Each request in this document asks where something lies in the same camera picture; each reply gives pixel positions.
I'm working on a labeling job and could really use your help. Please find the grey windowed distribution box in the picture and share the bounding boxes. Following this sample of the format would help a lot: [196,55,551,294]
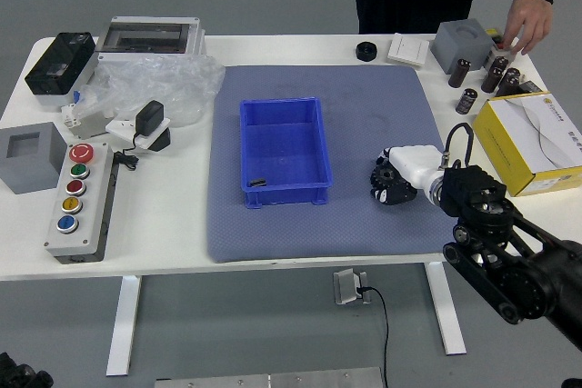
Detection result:
[95,15,206,65]

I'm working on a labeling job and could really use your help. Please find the white table leg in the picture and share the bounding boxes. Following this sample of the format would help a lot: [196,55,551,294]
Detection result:
[105,275,143,378]
[425,262,468,356]

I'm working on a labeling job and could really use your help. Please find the black power adapter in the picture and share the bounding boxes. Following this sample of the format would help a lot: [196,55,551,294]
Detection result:
[134,100,166,139]

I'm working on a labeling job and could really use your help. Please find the black floor cable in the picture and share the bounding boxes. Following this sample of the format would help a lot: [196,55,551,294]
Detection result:
[356,286,391,388]

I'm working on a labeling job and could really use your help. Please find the blue plastic box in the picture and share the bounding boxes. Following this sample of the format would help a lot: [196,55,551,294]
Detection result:
[239,95,336,211]

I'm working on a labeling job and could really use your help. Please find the person's left hand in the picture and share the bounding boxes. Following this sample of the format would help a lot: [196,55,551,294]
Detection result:
[504,0,554,56]

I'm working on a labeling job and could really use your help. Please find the black lidded enclosure box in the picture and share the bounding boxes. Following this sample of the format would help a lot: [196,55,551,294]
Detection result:
[24,32,100,109]

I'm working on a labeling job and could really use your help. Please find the grey push-button control box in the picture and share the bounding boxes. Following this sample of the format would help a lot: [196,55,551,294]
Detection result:
[44,142,120,265]

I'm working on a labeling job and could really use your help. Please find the silver metal plate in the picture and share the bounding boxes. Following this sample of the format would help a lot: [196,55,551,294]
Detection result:
[154,366,386,388]

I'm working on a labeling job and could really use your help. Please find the white wall switch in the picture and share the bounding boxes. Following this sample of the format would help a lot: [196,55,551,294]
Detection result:
[386,33,432,66]

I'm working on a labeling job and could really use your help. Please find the big black gear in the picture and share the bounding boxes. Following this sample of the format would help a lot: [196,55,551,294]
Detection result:
[370,161,404,201]

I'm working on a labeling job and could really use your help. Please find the dark cylindrical capacitor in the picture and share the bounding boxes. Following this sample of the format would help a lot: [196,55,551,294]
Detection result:
[456,87,478,115]

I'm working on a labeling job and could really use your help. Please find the white red-button switch box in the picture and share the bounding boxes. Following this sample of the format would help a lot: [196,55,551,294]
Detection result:
[485,27,519,62]

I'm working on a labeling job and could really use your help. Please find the clear plastic bag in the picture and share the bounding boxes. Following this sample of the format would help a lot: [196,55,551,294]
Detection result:
[72,54,227,128]

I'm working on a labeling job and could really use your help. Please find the yellow and white carton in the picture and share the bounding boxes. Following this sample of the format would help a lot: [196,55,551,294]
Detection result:
[471,92,582,198]

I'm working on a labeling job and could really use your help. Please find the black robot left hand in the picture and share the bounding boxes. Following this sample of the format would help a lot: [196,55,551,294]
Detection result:
[0,351,54,388]

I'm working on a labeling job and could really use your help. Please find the grey cube with square hole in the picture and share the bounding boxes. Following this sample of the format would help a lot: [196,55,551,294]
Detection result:
[0,122,69,196]

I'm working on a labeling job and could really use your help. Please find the small black block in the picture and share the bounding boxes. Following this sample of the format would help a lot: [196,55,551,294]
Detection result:
[517,80,549,97]

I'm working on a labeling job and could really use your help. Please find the black round knob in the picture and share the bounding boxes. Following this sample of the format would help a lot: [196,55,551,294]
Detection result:
[355,41,379,63]

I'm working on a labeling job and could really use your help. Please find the grey-blue mat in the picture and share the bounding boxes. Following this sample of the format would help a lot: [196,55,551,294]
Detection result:
[205,64,470,264]

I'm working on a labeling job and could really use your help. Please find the white circuit breaker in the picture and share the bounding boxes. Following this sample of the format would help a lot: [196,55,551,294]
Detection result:
[61,104,113,140]

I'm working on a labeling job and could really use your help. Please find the black adapter cord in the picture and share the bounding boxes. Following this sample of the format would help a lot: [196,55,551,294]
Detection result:
[112,133,142,172]

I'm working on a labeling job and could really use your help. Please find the silver floor socket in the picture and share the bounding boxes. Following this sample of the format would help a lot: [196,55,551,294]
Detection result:
[333,267,373,306]

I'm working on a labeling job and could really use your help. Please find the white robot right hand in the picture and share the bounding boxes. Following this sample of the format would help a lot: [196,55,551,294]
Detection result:
[370,144,445,206]

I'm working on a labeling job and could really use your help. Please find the grey cube with round recess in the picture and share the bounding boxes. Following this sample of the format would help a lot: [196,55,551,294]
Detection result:
[430,18,495,75]

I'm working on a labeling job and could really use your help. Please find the white power socket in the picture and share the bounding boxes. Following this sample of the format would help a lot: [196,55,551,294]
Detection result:
[105,115,173,152]

